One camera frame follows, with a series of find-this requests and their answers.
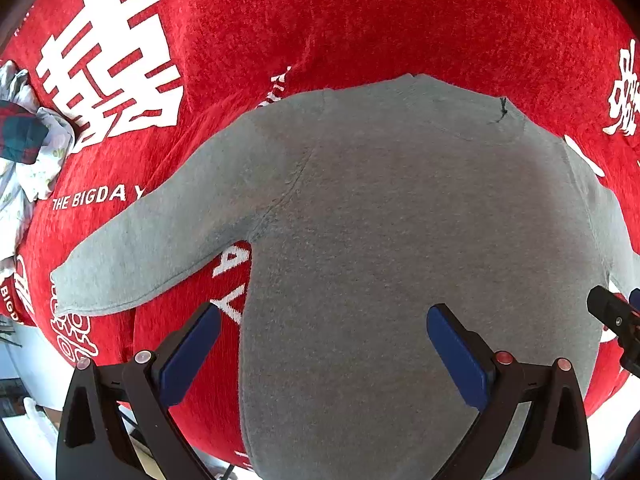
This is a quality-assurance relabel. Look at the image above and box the white patterned cloth pile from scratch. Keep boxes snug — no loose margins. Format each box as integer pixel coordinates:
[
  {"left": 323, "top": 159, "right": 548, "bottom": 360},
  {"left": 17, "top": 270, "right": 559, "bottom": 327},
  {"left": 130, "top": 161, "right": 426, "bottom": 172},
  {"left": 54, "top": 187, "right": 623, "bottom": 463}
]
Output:
[{"left": 1, "top": 61, "right": 75, "bottom": 278}]

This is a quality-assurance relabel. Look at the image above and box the dark plaid garment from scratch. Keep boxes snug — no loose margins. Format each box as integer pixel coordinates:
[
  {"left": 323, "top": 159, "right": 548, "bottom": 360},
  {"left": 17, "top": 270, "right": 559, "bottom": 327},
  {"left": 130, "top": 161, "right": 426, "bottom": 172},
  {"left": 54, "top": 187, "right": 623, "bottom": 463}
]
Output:
[{"left": 0, "top": 101, "right": 48, "bottom": 165}]

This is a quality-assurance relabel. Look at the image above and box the grey sweater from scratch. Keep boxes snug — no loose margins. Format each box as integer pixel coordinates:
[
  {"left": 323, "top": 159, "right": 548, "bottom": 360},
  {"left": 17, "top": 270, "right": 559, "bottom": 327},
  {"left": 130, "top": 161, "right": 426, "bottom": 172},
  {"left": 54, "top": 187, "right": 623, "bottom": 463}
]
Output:
[{"left": 52, "top": 76, "right": 639, "bottom": 479}]

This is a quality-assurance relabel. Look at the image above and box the red blanket with white characters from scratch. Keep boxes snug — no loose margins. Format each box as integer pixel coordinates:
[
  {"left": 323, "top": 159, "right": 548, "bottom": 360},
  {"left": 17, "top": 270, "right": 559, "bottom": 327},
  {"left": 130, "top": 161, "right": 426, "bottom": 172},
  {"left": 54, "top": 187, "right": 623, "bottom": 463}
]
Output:
[{"left": 6, "top": 0, "right": 639, "bottom": 474}]

